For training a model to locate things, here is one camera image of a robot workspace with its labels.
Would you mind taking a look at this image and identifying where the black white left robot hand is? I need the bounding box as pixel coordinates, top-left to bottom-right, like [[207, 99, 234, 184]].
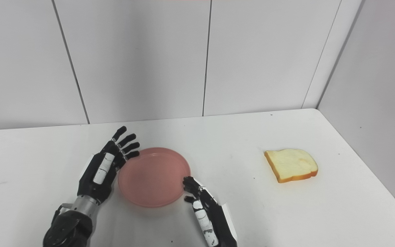
[[77, 126, 140, 205]]

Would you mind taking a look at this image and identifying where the slice of white bread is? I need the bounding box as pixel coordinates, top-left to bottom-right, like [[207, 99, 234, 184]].
[[264, 148, 319, 183]]

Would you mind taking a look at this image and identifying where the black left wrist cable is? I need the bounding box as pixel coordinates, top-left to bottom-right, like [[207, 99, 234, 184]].
[[52, 203, 73, 223]]

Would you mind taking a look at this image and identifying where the pink round plate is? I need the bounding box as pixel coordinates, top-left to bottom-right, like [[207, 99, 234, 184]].
[[118, 148, 191, 208]]

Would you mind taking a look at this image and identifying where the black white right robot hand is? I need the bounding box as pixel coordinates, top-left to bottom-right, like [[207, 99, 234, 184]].
[[183, 176, 238, 247]]

